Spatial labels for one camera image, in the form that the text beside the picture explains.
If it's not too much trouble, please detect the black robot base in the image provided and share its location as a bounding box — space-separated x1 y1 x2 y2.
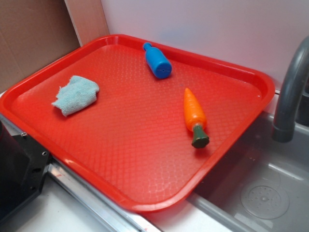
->
0 123 51 223

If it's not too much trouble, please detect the orange toy carrot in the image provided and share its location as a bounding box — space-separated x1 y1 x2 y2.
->
183 88 210 149

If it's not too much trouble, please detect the red plastic tray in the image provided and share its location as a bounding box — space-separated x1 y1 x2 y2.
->
0 35 275 213

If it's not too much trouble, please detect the blue toy bottle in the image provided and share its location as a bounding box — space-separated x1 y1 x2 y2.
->
143 43 172 79

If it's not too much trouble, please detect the light blue cloth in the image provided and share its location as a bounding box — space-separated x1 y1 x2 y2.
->
51 75 99 116

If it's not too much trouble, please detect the grey toy sink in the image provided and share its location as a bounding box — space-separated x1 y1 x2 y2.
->
188 113 309 232

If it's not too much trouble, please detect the grey toy faucet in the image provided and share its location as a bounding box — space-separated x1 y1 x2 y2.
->
272 37 309 143

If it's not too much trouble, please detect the brown cardboard panel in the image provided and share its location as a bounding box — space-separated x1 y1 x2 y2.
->
0 0 109 92

